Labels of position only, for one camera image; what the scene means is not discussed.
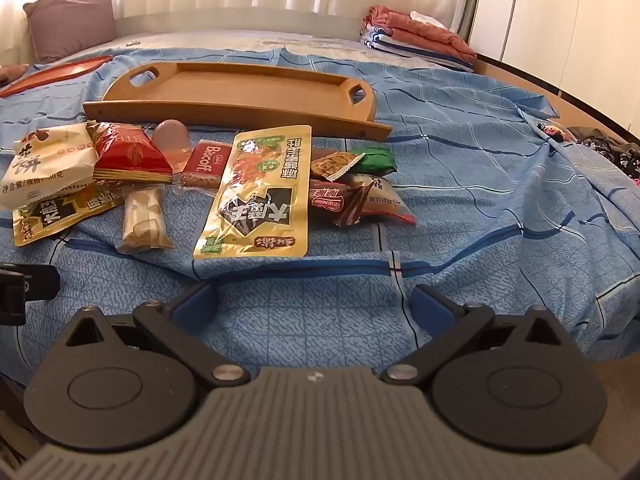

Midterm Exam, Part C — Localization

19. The white patterned mattress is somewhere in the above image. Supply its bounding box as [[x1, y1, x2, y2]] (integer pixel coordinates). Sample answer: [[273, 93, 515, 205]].
[[15, 27, 481, 76]]

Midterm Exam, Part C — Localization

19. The red gold snack packet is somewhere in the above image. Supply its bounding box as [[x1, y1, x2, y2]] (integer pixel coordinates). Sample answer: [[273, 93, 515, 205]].
[[86, 121, 173, 183]]

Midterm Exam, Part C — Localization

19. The folded blue striped towel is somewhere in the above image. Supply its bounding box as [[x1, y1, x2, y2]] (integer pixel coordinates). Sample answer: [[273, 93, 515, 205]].
[[360, 22, 476, 73]]

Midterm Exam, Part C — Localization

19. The large yellow snack packet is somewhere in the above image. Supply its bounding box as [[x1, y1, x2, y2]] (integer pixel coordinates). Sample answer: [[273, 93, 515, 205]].
[[193, 125, 313, 261]]

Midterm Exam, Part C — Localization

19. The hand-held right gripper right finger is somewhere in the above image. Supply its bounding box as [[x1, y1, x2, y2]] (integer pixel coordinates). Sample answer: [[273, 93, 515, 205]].
[[381, 284, 568, 386]]

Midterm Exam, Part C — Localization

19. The small yellow snack packet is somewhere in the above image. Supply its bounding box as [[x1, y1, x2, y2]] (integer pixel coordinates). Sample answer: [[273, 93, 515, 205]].
[[12, 180, 126, 247]]

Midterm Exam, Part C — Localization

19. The white wardrobe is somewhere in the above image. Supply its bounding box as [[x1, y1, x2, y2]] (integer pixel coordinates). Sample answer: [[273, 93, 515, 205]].
[[470, 0, 640, 126]]

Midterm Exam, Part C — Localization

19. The white bed headboard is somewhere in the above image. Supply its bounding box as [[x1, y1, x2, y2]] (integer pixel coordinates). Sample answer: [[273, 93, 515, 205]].
[[115, 7, 366, 41]]

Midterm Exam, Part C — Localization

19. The folded blankets stack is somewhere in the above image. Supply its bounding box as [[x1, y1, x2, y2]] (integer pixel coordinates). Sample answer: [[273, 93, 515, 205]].
[[367, 5, 478, 63]]

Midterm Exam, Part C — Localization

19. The purple pillow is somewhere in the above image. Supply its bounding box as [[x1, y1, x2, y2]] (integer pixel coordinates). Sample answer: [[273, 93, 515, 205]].
[[22, 0, 118, 65]]

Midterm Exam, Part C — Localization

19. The brown cloth item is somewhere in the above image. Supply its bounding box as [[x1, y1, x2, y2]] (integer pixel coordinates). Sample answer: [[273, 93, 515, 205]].
[[0, 62, 30, 86]]

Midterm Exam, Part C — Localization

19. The green snack packet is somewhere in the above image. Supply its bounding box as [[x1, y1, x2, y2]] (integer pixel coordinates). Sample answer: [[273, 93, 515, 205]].
[[357, 145, 397, 176]]

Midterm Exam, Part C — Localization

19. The dark brown wafer bar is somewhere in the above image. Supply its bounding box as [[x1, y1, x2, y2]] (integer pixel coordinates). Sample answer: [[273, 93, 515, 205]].
[[307, 179, 373, 228]]

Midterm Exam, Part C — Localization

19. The large white snack bag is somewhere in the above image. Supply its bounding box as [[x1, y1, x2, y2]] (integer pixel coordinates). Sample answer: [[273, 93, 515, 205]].
[[0, 122, 98, 211]]

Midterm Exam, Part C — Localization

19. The red plastic tray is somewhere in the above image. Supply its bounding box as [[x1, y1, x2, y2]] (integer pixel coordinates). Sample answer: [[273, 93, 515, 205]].
[[0, 55, 113, 99]]

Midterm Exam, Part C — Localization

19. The clear cracker packet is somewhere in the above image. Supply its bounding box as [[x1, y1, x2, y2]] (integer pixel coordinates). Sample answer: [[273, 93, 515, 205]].
[[116, 183, 175, 254]]

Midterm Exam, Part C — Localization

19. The white red-edged snack packet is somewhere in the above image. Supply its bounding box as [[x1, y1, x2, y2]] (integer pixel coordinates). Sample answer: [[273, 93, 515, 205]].
[[345, 174, 417, 226]]

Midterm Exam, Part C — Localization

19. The white cloth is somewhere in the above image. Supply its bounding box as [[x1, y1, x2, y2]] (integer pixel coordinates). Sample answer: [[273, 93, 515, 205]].
[[410, 10, 451, 28]]

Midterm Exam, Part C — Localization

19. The small colourful item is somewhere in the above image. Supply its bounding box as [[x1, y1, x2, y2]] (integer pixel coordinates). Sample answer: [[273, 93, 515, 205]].
[[537, 121, 568, 142]]

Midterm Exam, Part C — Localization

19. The red biscuit packet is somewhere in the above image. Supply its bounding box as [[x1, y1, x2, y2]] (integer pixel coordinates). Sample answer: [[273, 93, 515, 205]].
[[179, 140, 235, 191]]

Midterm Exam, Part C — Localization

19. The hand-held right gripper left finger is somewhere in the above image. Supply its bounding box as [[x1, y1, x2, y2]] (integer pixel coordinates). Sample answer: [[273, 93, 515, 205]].
[[65, 280, 251, 388]]

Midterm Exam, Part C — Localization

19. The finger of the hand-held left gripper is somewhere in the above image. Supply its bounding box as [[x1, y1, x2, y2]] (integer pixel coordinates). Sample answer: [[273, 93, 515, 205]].
[[0, 262, 61, 326]]

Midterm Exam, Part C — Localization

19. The wooden serving tray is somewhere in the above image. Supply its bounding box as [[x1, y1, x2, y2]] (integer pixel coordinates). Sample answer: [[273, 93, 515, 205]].
[[82, 62, 393, 142]]

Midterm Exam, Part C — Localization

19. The brown peanut packet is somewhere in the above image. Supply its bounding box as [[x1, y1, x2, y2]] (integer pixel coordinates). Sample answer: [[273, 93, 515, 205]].
[[309, 151, 362, 182]]

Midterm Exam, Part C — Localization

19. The pink jelly cup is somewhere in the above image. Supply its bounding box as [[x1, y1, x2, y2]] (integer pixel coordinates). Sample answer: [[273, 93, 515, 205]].
[[152, 119, 192, 161]]

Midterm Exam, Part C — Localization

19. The blue checked blanket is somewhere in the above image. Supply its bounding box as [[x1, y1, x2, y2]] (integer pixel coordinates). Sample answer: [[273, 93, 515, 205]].
[[0, 45, 640, 386]]

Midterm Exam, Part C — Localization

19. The wooden bed frame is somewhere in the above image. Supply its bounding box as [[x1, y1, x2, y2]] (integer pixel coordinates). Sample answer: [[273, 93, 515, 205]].
[[475, 52, 640, 151]]

